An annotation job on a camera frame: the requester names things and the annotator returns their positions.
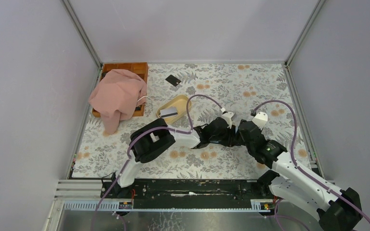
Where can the grey striped credit card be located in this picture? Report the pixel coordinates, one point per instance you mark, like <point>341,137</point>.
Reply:
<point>168,112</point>

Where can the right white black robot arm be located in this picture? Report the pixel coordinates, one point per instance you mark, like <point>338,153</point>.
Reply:
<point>335,209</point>

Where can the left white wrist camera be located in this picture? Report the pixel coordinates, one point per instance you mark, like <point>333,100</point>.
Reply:
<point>228,116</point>

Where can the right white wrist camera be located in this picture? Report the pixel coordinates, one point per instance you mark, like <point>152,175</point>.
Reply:
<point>259,119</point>

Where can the black credit card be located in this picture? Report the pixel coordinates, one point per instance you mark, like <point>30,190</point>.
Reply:
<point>173,80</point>

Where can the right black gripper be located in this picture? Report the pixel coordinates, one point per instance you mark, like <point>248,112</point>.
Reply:
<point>239,138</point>

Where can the wooden compartment box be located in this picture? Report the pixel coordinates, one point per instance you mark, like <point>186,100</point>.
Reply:
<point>141,69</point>

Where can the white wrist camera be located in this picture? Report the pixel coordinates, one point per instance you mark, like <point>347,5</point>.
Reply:
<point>228,116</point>
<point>259,119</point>

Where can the pink cloth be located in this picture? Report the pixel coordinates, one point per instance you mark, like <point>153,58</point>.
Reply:
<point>117,96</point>

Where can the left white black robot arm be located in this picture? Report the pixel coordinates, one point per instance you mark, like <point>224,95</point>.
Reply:
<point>152,140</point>

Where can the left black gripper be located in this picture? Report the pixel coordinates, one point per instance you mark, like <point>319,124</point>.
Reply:
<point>230,135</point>

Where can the aluminium front rail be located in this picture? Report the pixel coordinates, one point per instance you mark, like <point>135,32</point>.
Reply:
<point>128,206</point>

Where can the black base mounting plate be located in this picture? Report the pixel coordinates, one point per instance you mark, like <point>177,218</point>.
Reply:
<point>191,193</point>

